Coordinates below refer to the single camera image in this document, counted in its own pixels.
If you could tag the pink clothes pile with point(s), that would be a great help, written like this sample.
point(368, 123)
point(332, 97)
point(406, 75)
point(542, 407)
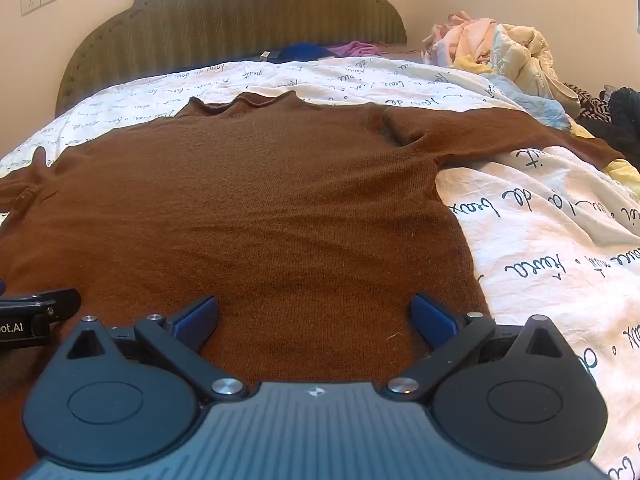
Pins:
point(465, 37)

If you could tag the green ribbed headboard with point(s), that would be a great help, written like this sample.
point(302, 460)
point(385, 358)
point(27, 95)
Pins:
point(240, 15)

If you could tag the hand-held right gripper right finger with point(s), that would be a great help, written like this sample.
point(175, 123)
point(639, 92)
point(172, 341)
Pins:
point(432, 321)

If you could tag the dark clothing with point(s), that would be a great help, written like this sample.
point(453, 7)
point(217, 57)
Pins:
point(622, 120)

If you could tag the white script-printed blanket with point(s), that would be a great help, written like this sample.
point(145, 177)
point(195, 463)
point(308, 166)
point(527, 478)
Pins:
point(550, 260)

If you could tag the blue cloth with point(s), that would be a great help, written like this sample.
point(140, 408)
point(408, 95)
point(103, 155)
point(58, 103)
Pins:
point(305, 52)

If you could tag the purple cloth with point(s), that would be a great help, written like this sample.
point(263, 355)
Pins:
point(357, 48)

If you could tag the black zigzag patterned cloth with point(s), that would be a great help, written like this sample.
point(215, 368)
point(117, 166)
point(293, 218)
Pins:
point(592, 102)

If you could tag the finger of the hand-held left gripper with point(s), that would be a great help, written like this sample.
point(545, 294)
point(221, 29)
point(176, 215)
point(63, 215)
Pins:
point(60, 300)

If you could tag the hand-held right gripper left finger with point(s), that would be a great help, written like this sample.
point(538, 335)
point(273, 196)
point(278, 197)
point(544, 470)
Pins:
point(197, 321)

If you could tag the light blue quilt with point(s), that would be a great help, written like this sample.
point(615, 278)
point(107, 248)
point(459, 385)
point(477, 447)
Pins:
point(540, 102)

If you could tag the brown knit sweater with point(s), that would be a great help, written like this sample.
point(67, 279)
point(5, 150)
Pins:
point(260, 200)

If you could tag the cream quilted jacket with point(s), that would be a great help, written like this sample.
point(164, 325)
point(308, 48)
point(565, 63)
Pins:
point(530, 55)

